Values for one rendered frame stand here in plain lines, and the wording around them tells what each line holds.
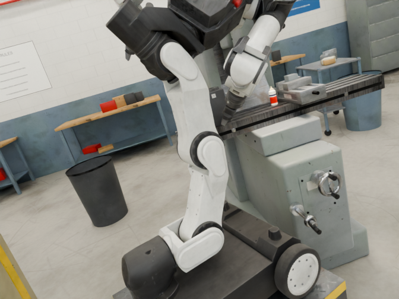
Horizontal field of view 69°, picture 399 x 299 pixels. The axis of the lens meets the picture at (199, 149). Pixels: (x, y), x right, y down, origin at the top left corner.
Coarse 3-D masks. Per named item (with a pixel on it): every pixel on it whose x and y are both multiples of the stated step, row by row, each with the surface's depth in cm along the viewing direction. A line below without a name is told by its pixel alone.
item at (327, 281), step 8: (320, 272) 118; (328, 272) 117; (320, 280) 114; (328, 280) 113; (336, 280) 112; (344, 280) 111; (320, 288) 111; (328, 288) 110; (336, 288) 109; (344, 288) 112; (112, 296) 138; (120, 296) 136; (128, 296) 135; (272, 296) 113; (280, 296) 112; (312, 296) 108; (320, 296) 108; (328, 296) 107; (336, 296) 110; (344, 296) 113
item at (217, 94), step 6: (210, 90) 156; (216, 90) 156; (222, 90) 155; (210, 96) 155; (216, 96) 155; (222, 96) 156; (210, 102) 156; (216, 102) 156; (222, 102) 156; (216, 108) 157; (222, 108) 157; (216, 114) 158; (216, 120) 159
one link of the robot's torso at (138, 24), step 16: (128, 0) 87; (112, 16) 86; (128, 16) 87; (144, 16) 88; (160, 16) 90; (176, 16) 93; (112, 32) 91; (128, 32) 88; (144, 32) 89; (160, 32) 93; (176, 32) 94; (192, 32) 97; (144, 48) 91; (192, 48) 103; (176, 80) 99
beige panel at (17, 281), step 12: (0, 240) 167; (0, 252) 163; (0, 264) 161; (12, 264) 171; (0, 276) 158; (12, 276) 167; (24, 276) 179; (0, 288) 155; (12, 288) 165; (24, 288) 174
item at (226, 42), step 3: (228, 36) 167; (231, 36) 167; (222, 39) 176; (225, 39) 170; (228, 39) 167; (231, 39) 167; (222, 42) 178; (225, 42) 172; (228, 42) 168; (231, 42) 168; (222, 45) 180; (225, 45) 174; (228, 45) 169; (231, 45) 168; (222, 48) 183; (225, 48) 179
